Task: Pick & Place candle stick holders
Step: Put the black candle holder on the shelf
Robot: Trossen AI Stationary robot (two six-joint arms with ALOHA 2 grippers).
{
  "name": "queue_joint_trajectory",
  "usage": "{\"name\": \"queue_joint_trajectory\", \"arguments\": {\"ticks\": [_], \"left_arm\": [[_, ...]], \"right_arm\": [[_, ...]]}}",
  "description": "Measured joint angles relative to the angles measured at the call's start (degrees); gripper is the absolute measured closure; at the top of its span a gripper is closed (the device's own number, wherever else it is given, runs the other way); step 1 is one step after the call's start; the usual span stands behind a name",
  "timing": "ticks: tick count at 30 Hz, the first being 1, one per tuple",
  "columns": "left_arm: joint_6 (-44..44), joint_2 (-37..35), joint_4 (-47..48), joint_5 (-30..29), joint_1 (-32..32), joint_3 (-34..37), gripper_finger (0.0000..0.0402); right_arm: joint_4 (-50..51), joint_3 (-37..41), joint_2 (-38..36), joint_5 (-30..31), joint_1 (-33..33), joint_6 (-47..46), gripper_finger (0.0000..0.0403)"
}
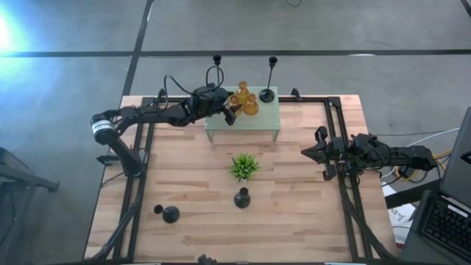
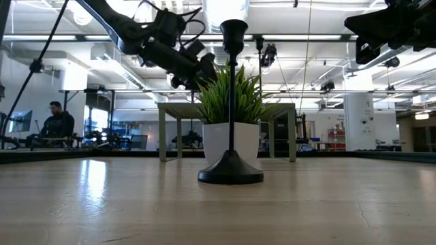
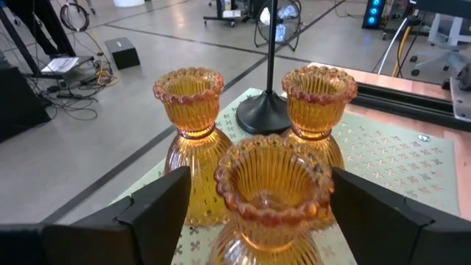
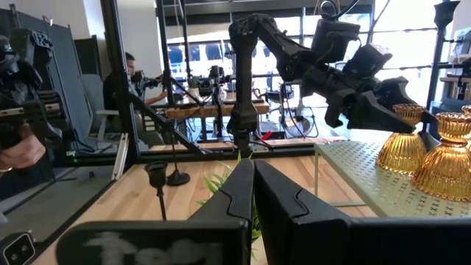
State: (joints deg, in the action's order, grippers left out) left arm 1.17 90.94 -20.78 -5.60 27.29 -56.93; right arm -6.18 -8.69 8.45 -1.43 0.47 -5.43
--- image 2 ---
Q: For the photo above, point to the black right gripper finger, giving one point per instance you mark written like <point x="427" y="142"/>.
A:
<point x="366" y="51"/>
<point x="368" y="27"/>

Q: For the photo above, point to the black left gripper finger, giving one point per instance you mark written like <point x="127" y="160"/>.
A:
<point x="185" y="81"/>
<point x="208" y="68"/>

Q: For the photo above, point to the black metal candlestick holder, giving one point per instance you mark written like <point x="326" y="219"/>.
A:
<point x="192" y="96"/>
<point x="231" y="170"/>
<point x="259" y="44"/>

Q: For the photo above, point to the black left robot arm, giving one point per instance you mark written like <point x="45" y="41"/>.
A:
<point x="116" y="24"/>

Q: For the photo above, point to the black background robot arm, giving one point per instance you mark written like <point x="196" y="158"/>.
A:
<point x="189" y="139"/>

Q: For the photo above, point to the white light strip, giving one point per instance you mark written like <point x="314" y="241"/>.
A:
<point x="37" y="37"/>
<point x="213" y="36"/>
<point x="299" y="37"/>

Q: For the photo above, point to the artificial green plant white pot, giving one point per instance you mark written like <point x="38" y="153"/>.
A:
<point x="218" y="143"/>

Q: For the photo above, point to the white round pillar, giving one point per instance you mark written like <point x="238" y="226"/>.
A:
<point x="359" y="122"/>

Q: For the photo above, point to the red storage shelf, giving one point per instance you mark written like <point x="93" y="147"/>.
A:
<point x="337" y="139"/>

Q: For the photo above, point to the person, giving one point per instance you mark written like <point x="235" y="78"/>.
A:
<point x="58" y="124"/>

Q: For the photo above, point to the black diagonal strut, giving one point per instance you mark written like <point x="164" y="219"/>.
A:
<point x="35" y="66"/>

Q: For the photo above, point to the computer monitor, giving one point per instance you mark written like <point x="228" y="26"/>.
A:
<point x="21" y="120"/>

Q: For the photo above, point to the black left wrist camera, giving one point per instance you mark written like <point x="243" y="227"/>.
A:
<point x="195" y="47"/>

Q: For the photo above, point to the black dome camera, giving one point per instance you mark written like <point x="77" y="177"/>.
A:
<point x="392" y="62"/>

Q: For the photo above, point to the silver ventilation duct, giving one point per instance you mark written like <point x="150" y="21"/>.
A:
<point x="225" y="10"/>

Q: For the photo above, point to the black overhead camera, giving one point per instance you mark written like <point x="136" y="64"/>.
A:
<point x="269" y="54"/>

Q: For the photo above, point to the glowing wall light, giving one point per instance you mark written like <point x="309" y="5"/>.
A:
<point x="421" y="116"/>

